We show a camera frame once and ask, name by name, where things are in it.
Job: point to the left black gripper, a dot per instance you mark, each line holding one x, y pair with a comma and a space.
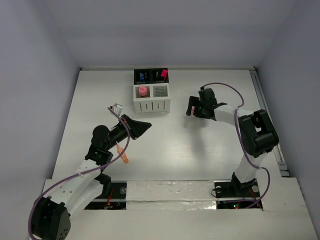
130, 127

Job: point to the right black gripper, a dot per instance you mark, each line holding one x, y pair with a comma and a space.
193, 101

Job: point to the pink cap black highlighter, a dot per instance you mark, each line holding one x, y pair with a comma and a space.
164, 74

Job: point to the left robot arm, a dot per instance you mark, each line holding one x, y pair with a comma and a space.
54, 210

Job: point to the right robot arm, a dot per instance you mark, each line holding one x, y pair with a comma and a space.
256, 133

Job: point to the orange correction tape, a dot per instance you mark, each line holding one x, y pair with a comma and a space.
123, 155

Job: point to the white slotted container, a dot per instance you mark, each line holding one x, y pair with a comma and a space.
158, 99

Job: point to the black slotted container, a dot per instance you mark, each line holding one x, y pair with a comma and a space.
152, 76

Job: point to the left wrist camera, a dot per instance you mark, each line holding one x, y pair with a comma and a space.
116, 109

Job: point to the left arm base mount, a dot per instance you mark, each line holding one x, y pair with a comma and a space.
113, 197

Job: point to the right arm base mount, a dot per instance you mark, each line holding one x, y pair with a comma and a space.
235, 195

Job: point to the aluminium rail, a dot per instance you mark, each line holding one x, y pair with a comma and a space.
283, 169

